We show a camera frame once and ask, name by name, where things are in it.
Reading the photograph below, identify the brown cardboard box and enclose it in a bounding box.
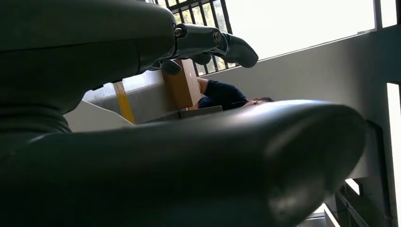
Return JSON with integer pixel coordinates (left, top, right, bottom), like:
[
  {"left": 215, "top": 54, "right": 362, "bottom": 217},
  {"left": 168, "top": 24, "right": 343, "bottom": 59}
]
[{"left": 161, "top": 59, "right": 203, "bottom": 110}]

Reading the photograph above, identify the grey laptop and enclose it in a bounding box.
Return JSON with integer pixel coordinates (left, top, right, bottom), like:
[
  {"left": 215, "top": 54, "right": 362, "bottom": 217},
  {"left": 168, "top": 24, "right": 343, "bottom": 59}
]
[{"left": 142, "top": 105, "right": 223, "bottom": 123}]

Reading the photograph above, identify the black window railing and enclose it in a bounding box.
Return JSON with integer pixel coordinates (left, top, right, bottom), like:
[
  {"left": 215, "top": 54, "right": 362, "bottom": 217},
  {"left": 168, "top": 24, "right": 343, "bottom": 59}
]
[{"left": 153, "top": 0, "right": 239, "bottom": 76}]

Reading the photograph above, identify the seated person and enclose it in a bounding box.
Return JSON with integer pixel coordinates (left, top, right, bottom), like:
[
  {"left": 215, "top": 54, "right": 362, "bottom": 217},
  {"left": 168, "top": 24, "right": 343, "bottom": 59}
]
[{"left": 188, "top": 78, "right": 275, "bottom": 111}]

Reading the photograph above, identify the small yellow tape rectangle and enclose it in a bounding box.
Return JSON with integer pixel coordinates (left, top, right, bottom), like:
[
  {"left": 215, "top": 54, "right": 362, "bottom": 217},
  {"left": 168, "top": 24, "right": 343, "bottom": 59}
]
[{"left": 113, "top": 80, "right": 136, "bottom": 125}]

